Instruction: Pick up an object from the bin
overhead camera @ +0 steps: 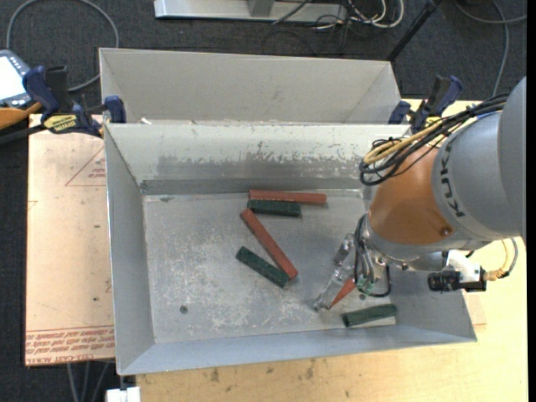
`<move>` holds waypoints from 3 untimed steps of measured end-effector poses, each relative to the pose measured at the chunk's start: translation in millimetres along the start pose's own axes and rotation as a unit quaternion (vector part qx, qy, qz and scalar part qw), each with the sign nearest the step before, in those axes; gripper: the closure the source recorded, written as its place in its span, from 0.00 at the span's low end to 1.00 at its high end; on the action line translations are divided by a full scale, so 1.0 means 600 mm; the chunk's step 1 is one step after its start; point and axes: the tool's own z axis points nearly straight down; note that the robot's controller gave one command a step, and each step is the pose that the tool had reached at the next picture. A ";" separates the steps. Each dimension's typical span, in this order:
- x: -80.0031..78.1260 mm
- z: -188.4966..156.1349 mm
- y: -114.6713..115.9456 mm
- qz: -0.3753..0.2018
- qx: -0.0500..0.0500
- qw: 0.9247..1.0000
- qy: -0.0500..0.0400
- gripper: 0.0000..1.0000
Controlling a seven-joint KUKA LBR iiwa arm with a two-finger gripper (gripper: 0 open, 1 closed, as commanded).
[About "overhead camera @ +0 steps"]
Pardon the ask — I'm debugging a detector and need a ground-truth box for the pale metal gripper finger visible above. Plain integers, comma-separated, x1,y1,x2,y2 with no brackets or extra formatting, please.
313,267,351,312
332,232,356,268

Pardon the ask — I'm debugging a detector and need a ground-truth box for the grey metal bin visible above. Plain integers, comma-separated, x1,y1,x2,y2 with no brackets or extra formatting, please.
98,47,478,377

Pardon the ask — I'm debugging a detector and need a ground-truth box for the brown cardboard board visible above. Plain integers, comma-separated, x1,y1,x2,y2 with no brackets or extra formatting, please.
24,113,116,367

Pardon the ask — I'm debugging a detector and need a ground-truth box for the dark green flat block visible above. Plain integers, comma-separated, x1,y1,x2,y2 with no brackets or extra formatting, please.
246,198,302,219
342,303,399,328
234,245,291,290

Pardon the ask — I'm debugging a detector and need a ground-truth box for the red-brown block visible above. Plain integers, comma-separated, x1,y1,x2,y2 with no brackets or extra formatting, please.
239,208,300,281
329,277,358,310
248,188,328,207

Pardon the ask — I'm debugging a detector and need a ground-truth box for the black cylinder on white bracket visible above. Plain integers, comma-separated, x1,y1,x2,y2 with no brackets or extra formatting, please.
426,250,488,293

